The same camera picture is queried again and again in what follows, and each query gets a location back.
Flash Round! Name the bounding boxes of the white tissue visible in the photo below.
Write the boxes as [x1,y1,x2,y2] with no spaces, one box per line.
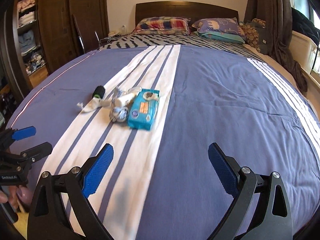
[77,98,111,113]

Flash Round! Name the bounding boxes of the small white tube bottle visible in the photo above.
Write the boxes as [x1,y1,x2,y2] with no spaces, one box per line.
[114,93,136,107]

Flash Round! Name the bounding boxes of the blue wet wipes pack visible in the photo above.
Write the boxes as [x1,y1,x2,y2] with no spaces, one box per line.
[127,89,159,131]

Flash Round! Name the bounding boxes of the person left hand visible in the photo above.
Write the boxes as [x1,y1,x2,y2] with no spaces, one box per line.
[1,185,18,210]

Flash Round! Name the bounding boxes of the dark wooden wardrobe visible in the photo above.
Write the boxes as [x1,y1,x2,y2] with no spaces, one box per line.
[1,0,109,100]

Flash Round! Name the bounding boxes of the blue white striped bedspread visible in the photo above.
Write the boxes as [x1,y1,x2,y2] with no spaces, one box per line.
[8,45,319,239]

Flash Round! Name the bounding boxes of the black zebra pattern sheet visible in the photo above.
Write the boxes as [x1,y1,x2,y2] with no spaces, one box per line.
[100,34,262,61]

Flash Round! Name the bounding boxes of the white storage box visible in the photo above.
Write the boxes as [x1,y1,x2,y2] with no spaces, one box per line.
[289,31,319,74]

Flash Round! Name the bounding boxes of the plaid multicolour pillow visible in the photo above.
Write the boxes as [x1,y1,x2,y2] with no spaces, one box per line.
[132,16,190,35]

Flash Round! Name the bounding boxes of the brown floral cushion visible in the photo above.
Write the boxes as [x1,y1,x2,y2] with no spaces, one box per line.
[240,18,268,54]

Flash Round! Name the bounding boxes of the teal pillow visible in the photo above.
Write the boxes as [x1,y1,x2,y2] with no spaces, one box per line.
[196,31,246,44]

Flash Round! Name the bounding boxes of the purple elephant pillow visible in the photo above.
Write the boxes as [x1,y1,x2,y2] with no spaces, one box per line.
[192,17,246,40]

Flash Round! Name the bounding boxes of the dark wooden headboard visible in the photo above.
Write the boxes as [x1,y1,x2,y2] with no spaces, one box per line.
[135,1,239,26]

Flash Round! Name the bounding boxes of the brown curtain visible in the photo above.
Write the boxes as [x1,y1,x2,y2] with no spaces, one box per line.
[244,0,308,94]

